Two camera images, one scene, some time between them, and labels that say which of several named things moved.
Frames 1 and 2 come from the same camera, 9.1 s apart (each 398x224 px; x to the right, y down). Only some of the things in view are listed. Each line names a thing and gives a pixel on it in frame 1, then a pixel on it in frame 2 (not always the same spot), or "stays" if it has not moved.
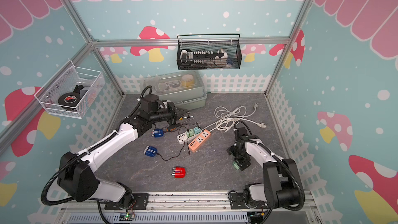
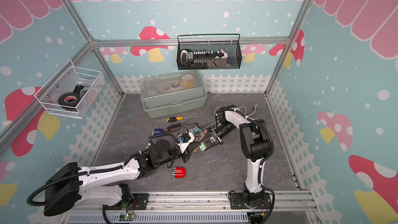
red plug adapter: [179, 172] stays
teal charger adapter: [197, 130] stays
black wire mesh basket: [196, 52] stays
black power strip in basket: [188, 57] stays
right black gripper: [243, 163] → [215, 137]
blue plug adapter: [157, 133] stays
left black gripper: [175, 114] → [187, 153]
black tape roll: [69, 99] stays
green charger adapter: [236, 165] → [203, 147]
